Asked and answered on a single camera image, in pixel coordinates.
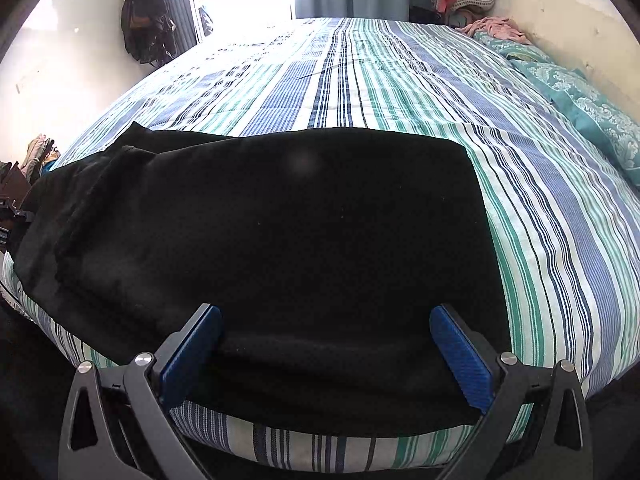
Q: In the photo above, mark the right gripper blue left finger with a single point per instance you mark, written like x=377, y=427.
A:
x=182, y=354

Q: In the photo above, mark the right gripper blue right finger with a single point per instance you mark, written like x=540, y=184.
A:
x=469, y=356

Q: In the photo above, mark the black pants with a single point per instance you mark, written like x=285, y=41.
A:
x=325, y=251

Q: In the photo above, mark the striped blue green bed sheet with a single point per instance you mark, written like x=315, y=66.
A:
x=564, y=223

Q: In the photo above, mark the brown box on floor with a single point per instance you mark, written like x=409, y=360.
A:
x=14, y=186

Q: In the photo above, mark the teal floral pillow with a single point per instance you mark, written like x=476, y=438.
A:
x=593, y=115

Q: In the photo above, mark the pink cloth on bed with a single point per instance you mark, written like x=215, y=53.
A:
x=496, y=27

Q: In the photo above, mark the cream padded headboard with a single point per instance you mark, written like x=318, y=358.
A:
x=577, y=36

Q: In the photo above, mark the pile of colourful clothes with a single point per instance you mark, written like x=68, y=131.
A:
x=459, y=13

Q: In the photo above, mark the black bag hanging on wall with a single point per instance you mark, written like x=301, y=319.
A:
x=148, y=31

